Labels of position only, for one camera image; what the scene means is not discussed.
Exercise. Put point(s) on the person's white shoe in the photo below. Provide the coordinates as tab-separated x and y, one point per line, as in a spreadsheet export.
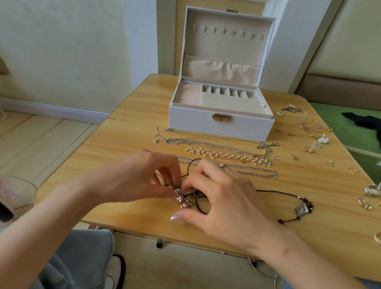
111	278

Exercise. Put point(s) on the white jewelry box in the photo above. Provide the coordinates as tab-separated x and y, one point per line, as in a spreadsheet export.
225	43

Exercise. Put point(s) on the person's right hand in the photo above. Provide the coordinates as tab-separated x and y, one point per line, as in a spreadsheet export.
235	209

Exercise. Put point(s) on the small earrings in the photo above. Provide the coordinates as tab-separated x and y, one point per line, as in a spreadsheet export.
291	108

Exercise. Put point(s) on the person's left forearm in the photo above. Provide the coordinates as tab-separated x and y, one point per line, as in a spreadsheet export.
31	242

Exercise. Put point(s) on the person's left hand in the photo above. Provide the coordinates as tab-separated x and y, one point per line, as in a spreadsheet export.
132	177

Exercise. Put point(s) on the beige padded wall panel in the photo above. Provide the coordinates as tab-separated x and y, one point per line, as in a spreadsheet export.
369	45

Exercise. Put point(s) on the person's right forearm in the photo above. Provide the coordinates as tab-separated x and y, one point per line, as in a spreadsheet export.
325	278

